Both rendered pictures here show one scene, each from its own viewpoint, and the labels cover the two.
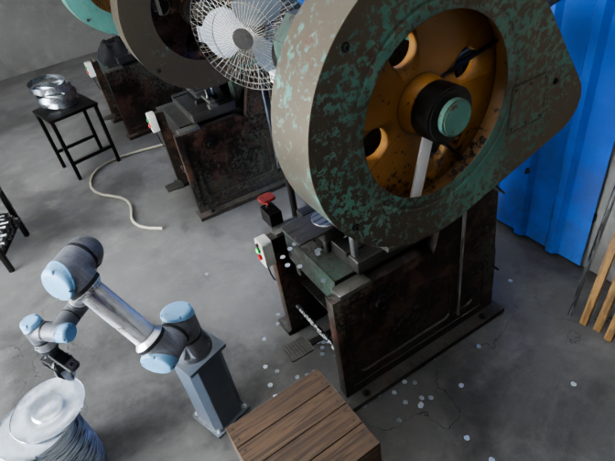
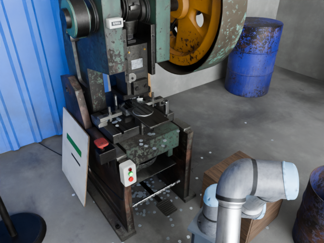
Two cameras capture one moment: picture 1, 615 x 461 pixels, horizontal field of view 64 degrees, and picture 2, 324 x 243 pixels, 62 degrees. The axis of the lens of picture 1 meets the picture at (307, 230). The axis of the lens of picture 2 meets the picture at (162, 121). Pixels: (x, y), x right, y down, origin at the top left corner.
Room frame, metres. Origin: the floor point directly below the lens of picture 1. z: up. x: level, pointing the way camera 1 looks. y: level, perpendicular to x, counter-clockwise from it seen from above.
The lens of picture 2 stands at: (1.70, 1.32, 1.59)
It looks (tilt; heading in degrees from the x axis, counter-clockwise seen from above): 32 degrees down; 259
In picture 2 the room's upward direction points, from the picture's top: straight up
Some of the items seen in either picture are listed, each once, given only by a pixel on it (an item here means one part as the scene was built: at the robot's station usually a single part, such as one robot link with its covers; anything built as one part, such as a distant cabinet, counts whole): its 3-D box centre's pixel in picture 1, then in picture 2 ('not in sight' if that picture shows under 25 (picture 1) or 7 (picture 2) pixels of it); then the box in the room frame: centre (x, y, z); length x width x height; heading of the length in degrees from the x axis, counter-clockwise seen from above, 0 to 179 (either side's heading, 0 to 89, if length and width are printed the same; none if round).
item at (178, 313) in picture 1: (179, 322); (217, 200); (1.28, 0.53, 0.62); 0.13 x 0.12 x 0.14; 161
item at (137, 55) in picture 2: not in sight; (133, 66); (1.58, -0.16, 1.04); 0.17 x 0.15 x 0.30; 116
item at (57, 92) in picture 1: (70, 122); not in sight; (4.00, 1.79, 0.40); 0.45 x 0.40 x 0.79; 38
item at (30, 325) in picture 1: (36, 329); not in sight; (1.34, 1.06, 0.65); 0.09 x 0.08 x 0.11; 71
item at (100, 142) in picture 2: (267, 203); (101, 147); (1.80, 0.15, 0.72); 0.07 x 0.06 x 0.08; 116
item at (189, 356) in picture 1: (189, 340); (213, 217); (1.29, 0.52, 0.50); 0.15 x 0.15 x 0.10
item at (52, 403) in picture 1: (48, 408); not in sight; (1.22, 1.13, 0.34); 0.29 x 0.29 x 0.01
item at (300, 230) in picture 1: (318, 234); (147, 123); (1.52, -0.04, 0.72); 0.25 x 0.14 x 0.14; 116
